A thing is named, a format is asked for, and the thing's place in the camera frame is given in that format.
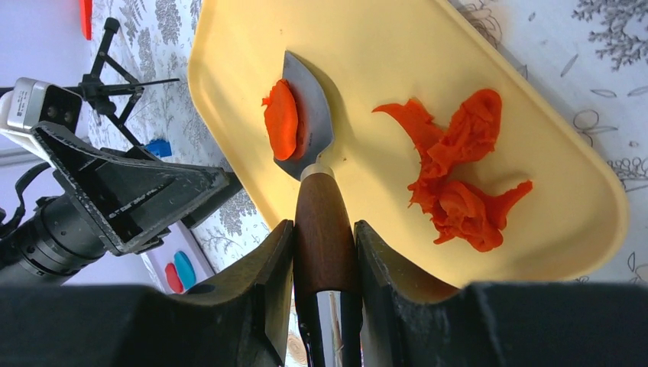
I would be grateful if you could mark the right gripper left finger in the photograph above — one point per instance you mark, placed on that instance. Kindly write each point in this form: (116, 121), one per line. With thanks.
(238, 317)

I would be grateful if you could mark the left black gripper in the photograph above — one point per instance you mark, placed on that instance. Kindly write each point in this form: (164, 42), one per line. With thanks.
(117, 202)

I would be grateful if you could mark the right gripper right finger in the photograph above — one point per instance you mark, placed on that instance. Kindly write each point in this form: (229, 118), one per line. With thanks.
(412, 318)

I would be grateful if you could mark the purple tray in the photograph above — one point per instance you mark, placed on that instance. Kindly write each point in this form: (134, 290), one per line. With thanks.
(180, 238)

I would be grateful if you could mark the metal dough scraper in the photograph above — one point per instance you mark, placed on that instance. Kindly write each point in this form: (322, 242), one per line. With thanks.
(326, 275)

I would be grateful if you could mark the red dough ball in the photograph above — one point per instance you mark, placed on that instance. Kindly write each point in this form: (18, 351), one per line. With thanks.
(282, 121)

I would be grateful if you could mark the yellow tray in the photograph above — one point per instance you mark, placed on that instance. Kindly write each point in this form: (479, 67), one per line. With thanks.
(367, 53)

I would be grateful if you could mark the flat blue dough disc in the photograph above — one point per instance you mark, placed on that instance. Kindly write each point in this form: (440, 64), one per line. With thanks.
(185, 269)

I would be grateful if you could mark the flat red dough disc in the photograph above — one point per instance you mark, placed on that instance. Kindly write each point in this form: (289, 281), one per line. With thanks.
(173, 279)

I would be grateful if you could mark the small blue dough piece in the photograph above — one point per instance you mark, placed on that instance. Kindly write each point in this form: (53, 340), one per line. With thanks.
(159, 147)

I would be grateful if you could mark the black mini tripod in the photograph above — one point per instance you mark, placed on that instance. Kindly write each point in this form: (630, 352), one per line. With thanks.
(98, 94)

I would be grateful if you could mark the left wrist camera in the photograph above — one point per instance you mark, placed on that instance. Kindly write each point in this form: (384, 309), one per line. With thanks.
(30, 102)

